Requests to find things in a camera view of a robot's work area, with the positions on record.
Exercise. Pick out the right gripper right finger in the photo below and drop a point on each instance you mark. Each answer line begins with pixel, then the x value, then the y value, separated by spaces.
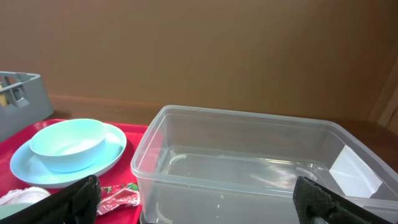
pixel 316 204

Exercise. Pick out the green bowl with food scraps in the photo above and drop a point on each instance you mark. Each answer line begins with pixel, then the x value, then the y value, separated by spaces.
pixel 10 209

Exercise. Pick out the light blue plate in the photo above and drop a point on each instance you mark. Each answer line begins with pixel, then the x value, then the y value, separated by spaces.
pixel 28 168

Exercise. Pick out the crumpled white tissue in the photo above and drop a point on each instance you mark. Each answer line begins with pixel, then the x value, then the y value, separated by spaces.
pixel 27 195

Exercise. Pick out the clear plastic bin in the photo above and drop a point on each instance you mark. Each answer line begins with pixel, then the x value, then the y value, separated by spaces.
pixel 202 165

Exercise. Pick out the yellow plastic cup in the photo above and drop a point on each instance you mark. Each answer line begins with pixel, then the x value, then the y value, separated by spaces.
pixel 3 100

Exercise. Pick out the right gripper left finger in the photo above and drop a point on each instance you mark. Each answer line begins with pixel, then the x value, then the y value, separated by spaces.
pixel 75 204

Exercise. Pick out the grey dishwasher rack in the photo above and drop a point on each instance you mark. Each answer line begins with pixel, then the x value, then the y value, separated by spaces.
pixel 26 99

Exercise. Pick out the red snack wrapper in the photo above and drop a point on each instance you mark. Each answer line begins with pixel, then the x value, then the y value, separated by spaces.
pixel 118 196

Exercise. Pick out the light blue bowl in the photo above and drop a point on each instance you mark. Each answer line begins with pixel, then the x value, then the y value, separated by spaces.
pixel 70 146

